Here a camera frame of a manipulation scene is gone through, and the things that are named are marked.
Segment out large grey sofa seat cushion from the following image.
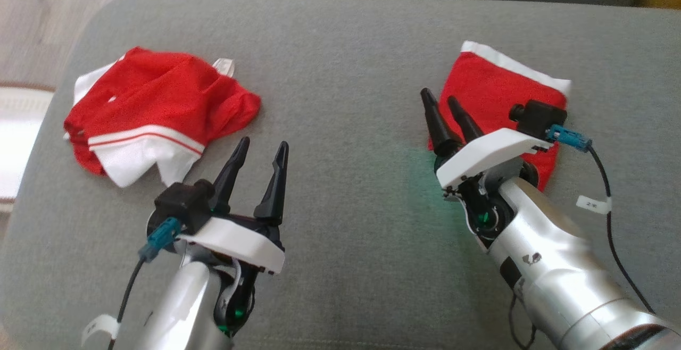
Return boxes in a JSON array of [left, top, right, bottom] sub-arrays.
[[0, 0, 681, 350]]

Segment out white right cable label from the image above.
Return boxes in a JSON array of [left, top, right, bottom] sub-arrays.
[[576, 195, 613, 215]]

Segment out white cable label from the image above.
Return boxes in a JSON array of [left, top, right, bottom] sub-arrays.
[[576, 195, 613, 215], [82, 314, 121, 348]]

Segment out red Bulls basketball jersey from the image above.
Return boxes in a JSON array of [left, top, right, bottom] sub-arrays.
[[63, 47, 262, 189]]

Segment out thin black looped cable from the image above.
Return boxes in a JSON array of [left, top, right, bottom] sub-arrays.
[[507, 290, 538, 348]]

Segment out left camera cable teal plug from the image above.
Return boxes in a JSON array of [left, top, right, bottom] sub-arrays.
[[108, 217, 182, 350]]

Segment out right camera cable teal plug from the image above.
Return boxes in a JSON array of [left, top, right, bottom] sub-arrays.
[[547, 124, 656, 314]]

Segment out white floor rug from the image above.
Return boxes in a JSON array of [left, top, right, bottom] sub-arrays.
[[0, 81, 57, 213]]

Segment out red shorts with white trim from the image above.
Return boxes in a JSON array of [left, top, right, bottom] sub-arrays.
[[427, 40, 572, 191]]

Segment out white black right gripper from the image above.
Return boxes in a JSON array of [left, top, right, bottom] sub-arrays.
[[420, 88, 554, 190]]

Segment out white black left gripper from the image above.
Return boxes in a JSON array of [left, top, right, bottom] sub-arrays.
[[178, 136, 290, 276]]

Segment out white left cable label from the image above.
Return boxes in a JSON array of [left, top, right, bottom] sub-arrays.
[[82, 314, 121, 348]]

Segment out camera cable teal plug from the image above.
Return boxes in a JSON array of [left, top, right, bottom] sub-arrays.
[[547, 124, 656, 314], [108, 217, 182, 350]]

